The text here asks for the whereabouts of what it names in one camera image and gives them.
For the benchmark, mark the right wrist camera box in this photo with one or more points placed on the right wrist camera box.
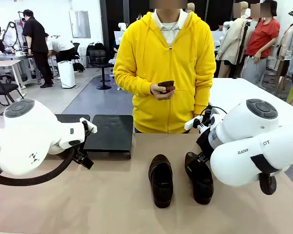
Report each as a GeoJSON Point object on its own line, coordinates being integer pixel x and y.
{"type": "Point", "coordinates": [193, 122]}

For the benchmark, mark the person in yellow hoodie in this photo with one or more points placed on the person in yellow hoodie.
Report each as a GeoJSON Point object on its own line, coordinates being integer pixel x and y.
{"type": "Point", "coordinates": [166, 61]}

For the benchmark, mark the man in black clothes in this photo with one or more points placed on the man in black clothes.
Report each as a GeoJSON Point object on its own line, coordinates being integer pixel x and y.
{"type": "Point", "coordinates": [36, 46]}

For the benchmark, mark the black bar stool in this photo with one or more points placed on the black bar stool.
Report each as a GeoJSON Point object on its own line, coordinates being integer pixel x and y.
{"type": "Point", "coordinates": [101, 62]}

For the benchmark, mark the black backpack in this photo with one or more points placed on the black backpack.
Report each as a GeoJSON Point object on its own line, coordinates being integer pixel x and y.
{"type": "Point", "coordinates": [95, 45]}

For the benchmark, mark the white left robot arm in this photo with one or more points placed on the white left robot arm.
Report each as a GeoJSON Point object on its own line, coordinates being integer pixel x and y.
{"type": "Point", "coordinates": [27, 136]}

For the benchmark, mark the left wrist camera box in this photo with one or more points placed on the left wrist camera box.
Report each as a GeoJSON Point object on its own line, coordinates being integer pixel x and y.
{"type": "Point", "coordinates": [89, 124]}

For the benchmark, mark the person's left forearm yellow sleeve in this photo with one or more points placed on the person's left forearm yellow sleeve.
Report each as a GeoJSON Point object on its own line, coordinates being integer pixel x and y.
{"type": "Point", "coordinates": [203, 92]}

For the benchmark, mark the black mesh office chair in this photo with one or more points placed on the black mesh office chair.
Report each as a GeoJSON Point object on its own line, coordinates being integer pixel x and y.
{"type": "Point", "coordinates": [77, 56]}

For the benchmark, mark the bare beige mannequin head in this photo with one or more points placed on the bare beige mannequin head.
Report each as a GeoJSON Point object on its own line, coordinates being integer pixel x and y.
{"type": "Point", "coordinates": [191, 7]}

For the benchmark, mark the person in white shirt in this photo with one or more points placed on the person in white shirt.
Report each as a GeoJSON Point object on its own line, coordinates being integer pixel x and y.
{"type": "Point", "coordinates": [59, 46]}

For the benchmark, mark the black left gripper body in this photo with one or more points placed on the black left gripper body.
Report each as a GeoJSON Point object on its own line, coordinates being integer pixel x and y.
{"type": "Point", "coordinates": [86, 137]}

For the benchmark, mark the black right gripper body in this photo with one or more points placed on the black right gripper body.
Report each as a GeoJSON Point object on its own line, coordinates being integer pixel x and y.
{"type": "Point", "coordinates": [204, 142]}

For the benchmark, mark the white desk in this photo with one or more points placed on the white desk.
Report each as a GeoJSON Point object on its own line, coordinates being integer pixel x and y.
{"type": "Point", "coordinates": [5, 64]}

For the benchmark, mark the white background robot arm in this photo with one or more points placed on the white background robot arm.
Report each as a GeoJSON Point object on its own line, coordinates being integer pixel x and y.
{"type": "Point", "coordinates": [122, 26]}
{"type": "Point", "coordinates": [225, 25]}

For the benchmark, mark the grey wall cabinet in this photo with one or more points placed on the grey wall cabinet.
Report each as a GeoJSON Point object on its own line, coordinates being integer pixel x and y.
{"type": "Point", "coordinates": [79, 24]}

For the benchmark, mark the person's right forearm yellow sleeve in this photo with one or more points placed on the person's right forearm yellow sleeve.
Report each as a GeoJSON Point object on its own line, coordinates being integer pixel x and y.
{"type": "Point", "coordinates": [134, 84]}

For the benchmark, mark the mannequin in beige jacket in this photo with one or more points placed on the mannequin in beige jacket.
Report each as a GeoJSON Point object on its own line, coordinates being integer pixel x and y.
{"type": "Point", "coordinates": [232, 41]}

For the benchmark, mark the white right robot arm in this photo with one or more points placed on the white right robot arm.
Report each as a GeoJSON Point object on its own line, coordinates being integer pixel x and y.
{"type": "Point", "coordinates": [246, 151]}

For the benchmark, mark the neon yellow-green object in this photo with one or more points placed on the neon yellow-green object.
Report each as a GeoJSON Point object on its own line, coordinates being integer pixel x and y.
{"type": "Point", "coordinates": [291, 93]}

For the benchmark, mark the white table with legs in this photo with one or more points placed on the white table with legs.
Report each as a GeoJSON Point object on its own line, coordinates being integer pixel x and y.
{"type": "Point", "coordinates": [234, 92]}

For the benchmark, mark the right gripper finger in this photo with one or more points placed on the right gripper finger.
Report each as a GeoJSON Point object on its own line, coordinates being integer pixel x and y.
{"type": "Point", "coordinates": [200, 158]}
{"type": "Point", "coordinates": [190, 168]}

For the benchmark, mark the white air purifier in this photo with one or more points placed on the white air purifier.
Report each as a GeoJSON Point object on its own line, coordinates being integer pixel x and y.
{"type": "Point", "coordinates": [66, 74]}

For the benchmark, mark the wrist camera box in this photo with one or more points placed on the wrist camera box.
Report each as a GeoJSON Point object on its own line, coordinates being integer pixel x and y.
{"type": "Point", "coordinates": [89, 124]}
{"type": "Point", "coordinates": [193, 122]}

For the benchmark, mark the person's right hand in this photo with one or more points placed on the person's right hand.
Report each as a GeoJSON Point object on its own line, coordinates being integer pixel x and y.
{"type": "Point", "coordinates": [157, 92]}

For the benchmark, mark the person's left hand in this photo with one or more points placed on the person's left hand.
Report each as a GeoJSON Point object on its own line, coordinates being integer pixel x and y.
{"type": "Point", "coordinates": [194, 130]}

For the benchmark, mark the white robot with black joints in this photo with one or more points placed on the white robot with black joints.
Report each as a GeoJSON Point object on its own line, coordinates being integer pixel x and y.
{"type": "Point", "coordinates": [2, 31]}

